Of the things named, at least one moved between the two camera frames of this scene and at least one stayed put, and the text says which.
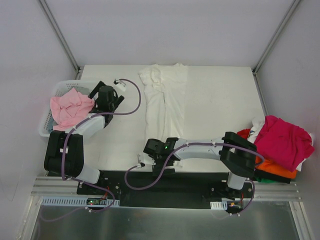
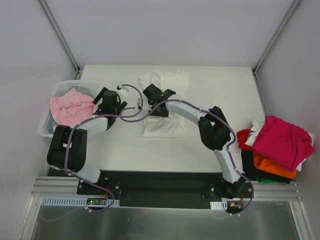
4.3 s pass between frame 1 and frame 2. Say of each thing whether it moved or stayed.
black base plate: stayed
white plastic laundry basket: stayed
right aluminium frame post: stayed
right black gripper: moved
